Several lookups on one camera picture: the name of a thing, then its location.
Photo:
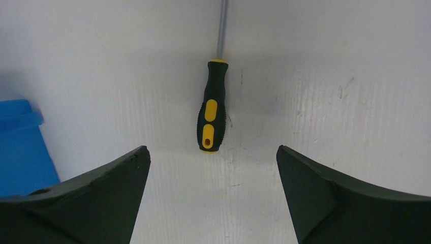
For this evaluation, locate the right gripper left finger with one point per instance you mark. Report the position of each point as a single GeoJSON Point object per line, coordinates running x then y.
{"type": "Point", "coordinates": [99, 206]}

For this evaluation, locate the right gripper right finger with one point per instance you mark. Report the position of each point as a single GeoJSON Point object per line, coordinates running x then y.
{"type": "Point", "coordinates": [327, 206]}

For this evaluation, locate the black yellow screwdriver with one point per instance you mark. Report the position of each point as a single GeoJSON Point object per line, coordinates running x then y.
{"type": "Point", "coordinates": [211, 121]}

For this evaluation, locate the blue plastic bin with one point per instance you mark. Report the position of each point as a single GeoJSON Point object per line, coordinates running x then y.
{"type": "Point", "coordinates": [26, 165]}

